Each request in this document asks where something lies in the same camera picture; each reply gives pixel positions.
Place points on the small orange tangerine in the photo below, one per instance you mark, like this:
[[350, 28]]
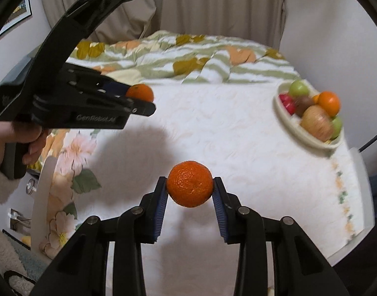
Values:
[[140, 92]]

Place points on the beige curtain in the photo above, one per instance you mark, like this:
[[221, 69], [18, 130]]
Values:
[[207, 3]]

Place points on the cream plate with duck print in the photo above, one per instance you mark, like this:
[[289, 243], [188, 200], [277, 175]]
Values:
[[299, 132]]

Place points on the smooth orange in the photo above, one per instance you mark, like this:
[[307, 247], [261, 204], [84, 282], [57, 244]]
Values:
[[329, 103]]

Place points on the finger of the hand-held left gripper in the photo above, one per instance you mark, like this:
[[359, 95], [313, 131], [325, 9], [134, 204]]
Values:
[[114, 88], [142, 108]]

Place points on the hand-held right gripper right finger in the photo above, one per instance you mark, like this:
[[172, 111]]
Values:
[[220, 212]]

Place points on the person's cream fleece clothing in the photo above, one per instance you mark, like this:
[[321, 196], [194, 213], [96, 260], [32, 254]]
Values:
[[3, 252]]

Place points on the green striped floral blanket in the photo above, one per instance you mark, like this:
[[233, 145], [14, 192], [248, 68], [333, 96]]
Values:
[[207, 61]]

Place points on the textured orange mandarin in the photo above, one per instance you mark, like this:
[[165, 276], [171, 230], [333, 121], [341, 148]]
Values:
[[190, 183]]

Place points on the red cherry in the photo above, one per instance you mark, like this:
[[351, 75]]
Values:
[[287, 103]]

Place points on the framed wall picture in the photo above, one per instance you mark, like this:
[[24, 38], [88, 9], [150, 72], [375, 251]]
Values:
[[17, 14]]

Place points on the brown kiwi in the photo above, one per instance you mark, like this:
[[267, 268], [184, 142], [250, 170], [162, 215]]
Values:
[[304, 104]]

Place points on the person's left forearm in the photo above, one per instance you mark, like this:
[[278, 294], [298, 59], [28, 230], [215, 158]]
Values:
[[0, 191]]

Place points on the blue-grey rug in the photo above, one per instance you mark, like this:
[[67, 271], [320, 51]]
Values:
[[31, 262]]

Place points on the green apple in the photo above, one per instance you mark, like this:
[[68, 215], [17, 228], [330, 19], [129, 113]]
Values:
[[338, 126], [299, 88]]

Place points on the white floral tablecloth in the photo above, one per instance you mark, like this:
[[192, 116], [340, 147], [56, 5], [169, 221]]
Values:
[[222, 129]]

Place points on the yellow-red apple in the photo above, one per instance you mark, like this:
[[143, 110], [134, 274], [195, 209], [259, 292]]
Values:
[[316, 123]]

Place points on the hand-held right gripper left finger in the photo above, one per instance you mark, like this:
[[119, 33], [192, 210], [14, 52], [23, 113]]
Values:
[[161, 212]]

